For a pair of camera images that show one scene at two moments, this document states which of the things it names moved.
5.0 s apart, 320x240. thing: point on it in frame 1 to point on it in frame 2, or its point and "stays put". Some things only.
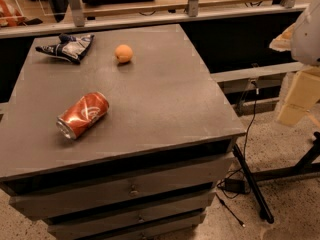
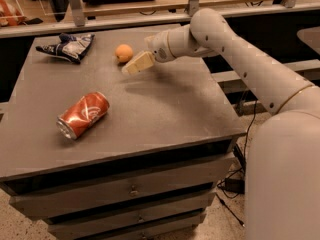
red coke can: [82, 114] stays put
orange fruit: [124, 53] stays put
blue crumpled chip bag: [70, 47] stays put
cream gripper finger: [303, 95] to [138, 63]
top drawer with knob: [137, 187] stays put
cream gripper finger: [283, 42] to [149, 38]
